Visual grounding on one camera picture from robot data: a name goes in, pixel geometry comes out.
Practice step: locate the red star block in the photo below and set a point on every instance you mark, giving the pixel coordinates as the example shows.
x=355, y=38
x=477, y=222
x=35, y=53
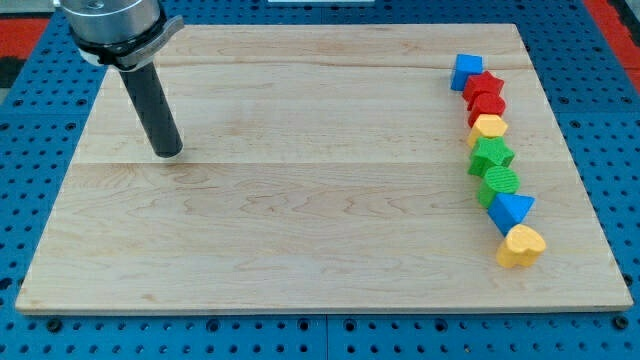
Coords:
x=479, y=84

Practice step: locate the green star block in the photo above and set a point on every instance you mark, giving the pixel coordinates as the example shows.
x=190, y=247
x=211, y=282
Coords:
x=487, y=153

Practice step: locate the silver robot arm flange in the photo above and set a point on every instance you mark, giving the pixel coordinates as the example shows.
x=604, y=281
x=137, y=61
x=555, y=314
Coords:
x=125, y=34

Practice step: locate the yellow hexagon block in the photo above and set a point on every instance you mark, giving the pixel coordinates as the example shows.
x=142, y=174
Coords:
x=488, y=126

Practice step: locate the wooden board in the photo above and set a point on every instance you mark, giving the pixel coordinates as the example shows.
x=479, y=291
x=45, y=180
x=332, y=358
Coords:
x=324, y=171

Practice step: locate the blue cube block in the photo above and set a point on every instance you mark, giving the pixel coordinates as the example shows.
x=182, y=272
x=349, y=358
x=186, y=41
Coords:
x=465, y=65

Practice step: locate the yellow heart block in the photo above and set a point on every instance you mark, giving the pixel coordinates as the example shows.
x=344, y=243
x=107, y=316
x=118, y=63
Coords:
x=522, y=246

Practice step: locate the blue triangle block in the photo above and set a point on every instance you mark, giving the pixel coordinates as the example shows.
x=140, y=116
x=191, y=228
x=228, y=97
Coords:
x=509, y=210

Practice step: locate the red cylinder block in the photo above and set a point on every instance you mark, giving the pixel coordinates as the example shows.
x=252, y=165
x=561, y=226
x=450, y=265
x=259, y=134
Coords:
x=485, y=103

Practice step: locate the green circle block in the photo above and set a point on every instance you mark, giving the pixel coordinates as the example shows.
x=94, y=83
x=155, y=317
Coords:
x=497, y=179

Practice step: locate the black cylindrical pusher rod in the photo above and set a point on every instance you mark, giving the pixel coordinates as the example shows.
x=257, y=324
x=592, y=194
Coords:
x=148, y=98

